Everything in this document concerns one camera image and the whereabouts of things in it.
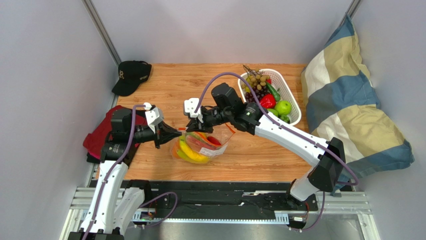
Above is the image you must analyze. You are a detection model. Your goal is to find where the green cucumber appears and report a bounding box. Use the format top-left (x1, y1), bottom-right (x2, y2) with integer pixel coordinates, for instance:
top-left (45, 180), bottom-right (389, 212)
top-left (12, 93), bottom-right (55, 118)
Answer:
top-left (266, 82), bottom-right (281, 102)

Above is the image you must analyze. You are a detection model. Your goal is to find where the white perforated plastic basket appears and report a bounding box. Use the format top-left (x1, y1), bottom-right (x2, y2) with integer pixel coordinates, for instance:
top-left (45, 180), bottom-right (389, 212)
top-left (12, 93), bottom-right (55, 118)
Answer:
top-left (238, 68), bottom-right (302, 126)

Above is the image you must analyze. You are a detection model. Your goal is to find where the blue yellow checked pillow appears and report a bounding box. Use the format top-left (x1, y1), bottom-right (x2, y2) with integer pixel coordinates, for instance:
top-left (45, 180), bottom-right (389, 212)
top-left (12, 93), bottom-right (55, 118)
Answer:
top-left (301, 16), bottom-right (415, 189)

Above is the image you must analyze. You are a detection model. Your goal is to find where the watermelon slice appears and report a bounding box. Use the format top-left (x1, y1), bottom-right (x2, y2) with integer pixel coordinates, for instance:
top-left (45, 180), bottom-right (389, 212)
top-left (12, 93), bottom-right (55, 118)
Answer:
top-left (186, 132), bottom-right (222, 152)

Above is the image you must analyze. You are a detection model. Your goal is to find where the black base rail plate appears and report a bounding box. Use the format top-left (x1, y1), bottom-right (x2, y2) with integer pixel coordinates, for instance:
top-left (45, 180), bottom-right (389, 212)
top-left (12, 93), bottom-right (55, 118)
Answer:
top-left (141, 180), bottom-right (331, 221)

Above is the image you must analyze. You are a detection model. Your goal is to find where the black baseball cap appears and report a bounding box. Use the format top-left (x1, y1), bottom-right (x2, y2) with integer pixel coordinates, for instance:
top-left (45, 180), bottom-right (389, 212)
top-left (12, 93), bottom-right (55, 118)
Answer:
top-left (111, 60), bottom-right (152, 97)

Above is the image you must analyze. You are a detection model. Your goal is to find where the dark red folded cloth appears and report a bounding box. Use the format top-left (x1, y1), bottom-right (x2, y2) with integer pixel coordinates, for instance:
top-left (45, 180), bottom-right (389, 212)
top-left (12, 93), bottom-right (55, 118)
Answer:
top-left (82, 105), bottom-right (127, 156)

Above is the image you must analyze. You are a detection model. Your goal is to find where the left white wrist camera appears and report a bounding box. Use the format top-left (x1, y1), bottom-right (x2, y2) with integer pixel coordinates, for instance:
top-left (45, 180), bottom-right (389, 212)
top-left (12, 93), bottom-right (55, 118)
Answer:
top-left (143, 102), bottom-right (164, 133)

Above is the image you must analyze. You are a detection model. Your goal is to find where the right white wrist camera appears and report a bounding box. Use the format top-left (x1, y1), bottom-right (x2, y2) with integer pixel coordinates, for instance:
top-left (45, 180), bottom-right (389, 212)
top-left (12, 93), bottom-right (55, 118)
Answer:
top-left (183, 98), bottom-right (204, 123)

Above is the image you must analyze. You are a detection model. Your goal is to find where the black folded cloth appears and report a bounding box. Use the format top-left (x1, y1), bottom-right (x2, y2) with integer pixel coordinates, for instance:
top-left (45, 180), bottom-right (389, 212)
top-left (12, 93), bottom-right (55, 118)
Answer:
top-left (86, 153), bottom-right (101, 164)

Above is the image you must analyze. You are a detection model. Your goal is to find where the silver aluminium frame rail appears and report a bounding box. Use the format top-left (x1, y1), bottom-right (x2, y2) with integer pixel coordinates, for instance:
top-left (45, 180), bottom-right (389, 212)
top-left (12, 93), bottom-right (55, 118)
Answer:
top-left (82, 0), bottom-right (122, 66)

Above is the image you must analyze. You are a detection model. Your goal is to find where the dark purple mangosteen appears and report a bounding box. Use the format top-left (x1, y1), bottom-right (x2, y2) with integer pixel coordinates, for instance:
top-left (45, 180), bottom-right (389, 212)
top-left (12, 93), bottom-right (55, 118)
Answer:
top-left (279, 115), bottom-right (291, 124)

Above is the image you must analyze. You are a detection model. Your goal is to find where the yellow banana bunch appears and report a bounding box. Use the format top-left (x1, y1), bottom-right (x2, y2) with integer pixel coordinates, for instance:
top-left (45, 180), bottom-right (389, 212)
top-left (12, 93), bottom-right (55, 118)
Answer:
top-left (175, 133), bottom-right (211, 164)

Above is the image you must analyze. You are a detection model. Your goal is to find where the dark purple grape bunch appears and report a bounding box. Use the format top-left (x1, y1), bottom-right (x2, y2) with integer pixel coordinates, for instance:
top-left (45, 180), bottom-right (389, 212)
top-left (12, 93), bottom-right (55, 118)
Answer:
top-left (244, 86), bottom-right (270, 103)

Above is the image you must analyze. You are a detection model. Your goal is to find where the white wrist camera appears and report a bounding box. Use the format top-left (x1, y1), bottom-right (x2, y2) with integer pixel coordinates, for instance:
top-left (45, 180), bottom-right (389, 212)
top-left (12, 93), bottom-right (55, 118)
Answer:
top-left (183, 98), bottom-right (204, 123)
top-left (143, 102), bottom-right (164, 133)

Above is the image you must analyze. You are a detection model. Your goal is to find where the brown longan bunch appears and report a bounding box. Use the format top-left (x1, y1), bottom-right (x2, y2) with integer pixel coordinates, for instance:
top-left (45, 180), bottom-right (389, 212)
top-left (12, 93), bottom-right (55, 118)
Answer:
top-left (243, 65), bottom-right (272, 91)

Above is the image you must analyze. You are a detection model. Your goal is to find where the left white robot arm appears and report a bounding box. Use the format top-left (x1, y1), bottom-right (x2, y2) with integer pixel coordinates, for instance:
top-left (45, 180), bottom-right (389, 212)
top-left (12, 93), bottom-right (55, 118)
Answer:
top-left (68, 103), bottom-right (182, 240)

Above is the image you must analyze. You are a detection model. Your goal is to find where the long red chili pepper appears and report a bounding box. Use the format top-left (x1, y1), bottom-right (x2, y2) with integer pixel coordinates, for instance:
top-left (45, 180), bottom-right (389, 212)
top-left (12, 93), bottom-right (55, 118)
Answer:
top-left (207, 136), bottom-right (222, 146)

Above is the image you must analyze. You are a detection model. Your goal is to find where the red bell pepper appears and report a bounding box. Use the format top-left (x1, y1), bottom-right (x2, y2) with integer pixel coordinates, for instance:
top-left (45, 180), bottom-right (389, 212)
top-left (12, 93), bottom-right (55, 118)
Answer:
top-left (259, 93), bottom-right (276, 109)

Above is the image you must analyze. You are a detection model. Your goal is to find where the orange persimmon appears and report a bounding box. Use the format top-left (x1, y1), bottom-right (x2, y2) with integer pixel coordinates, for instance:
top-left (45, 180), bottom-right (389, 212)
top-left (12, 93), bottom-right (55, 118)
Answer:
top-left (171, 142), bottom-right (181, 159)

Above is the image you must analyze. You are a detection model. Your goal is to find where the clear orange zip top bag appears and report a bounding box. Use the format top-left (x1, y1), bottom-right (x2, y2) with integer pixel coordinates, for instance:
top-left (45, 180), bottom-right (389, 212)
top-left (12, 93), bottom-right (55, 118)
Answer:
top-left (170, 123), bottom-right (236, 164)

